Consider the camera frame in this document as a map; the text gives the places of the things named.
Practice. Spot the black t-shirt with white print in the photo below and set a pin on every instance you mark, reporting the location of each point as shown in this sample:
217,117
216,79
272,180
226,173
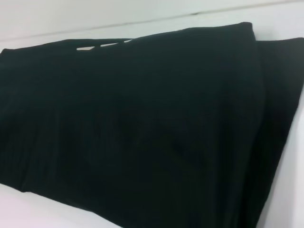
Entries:
142,118

